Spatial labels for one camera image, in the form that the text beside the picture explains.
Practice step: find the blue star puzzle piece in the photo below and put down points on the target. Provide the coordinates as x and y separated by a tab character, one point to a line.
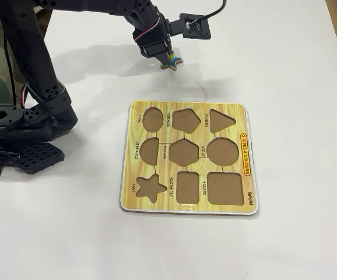
175	62

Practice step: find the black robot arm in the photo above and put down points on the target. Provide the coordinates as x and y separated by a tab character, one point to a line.
40	73

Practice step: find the wooden shape puzzle board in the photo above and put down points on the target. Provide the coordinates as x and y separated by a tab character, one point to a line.
186	157

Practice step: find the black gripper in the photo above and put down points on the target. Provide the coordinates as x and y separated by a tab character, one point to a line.
154	50

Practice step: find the black grid clamp plate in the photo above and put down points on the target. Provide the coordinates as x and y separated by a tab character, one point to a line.
37	159

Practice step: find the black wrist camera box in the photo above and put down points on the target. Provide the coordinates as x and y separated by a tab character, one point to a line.
196	26

